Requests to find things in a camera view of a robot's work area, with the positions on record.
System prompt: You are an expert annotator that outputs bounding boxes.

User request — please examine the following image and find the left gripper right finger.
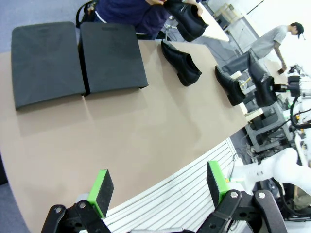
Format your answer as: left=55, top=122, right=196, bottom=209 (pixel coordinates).
left=198, top=160, right=289, bottom=233

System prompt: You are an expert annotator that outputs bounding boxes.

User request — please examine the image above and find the black cabinet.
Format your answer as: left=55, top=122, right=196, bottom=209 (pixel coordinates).
left=0, top=152, right=8, bottom=185

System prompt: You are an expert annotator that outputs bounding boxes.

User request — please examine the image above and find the black bag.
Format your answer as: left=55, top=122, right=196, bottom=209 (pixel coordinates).
left=75, top=0, right=98, bottom=28

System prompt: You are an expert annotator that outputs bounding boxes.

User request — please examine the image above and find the man in grey shirt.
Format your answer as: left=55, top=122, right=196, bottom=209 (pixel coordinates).
left=222, top=22, right=305, bottom=76

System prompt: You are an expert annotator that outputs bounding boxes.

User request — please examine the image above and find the person's left hand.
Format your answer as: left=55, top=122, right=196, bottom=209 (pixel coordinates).
left=179, top=0, right=204, bottom=17

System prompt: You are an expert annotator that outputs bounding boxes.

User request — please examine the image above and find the white slotted base plate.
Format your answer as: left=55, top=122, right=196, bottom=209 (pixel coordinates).
left=103, top=137, right=247, bottom=233

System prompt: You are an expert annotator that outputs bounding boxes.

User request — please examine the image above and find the thick black cable hose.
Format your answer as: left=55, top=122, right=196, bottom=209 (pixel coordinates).
left=289, top=96, right=311, bottom=129

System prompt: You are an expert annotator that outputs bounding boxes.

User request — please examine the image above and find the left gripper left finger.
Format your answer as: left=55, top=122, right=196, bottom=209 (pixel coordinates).
left=40, top=168, right=115, bottom=233

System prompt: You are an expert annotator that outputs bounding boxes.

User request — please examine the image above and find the person in purple jacket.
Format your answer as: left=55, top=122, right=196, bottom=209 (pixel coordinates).
left=93, top=0, right=171, bottom=41

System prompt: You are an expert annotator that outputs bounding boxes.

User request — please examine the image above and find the light wooden rack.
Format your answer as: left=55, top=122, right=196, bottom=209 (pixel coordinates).
left=213, top=3, right=243, bottom=31

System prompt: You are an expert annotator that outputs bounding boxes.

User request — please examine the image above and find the black leather dress shoe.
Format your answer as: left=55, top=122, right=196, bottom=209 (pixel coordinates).
left=214, top=65, right=246, bottom=107
left=164, top=0, right=209, bottom=42
left=247, top=51, right=278, bottom=107
left=160, top=40, right=203, bottom=87

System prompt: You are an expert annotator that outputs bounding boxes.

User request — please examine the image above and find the white table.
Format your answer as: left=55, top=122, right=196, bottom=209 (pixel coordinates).
left=199, top=0, right=230, bottom=42

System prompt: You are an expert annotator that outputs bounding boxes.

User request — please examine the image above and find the grey metal cart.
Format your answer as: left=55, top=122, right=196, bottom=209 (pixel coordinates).
left=244, top=101, right=296, bottom=153

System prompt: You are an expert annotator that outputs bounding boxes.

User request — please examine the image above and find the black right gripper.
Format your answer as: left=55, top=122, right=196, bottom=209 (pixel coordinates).
left=273, top=75, right=302, bottom=97

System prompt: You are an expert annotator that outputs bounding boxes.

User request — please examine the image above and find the black shoe stand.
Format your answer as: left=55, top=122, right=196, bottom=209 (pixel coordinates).
left=78, top=22, right=149, bottom=97
left=11, top=21, right=86, bottom=112

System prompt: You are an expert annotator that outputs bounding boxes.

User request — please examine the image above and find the person's right hand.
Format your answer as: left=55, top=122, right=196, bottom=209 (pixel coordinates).
left=145, top=0, right=168, bottom=7

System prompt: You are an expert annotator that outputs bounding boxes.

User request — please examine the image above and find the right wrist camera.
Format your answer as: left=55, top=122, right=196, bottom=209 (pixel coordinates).
left=288, top=63, right=307, bottom=77

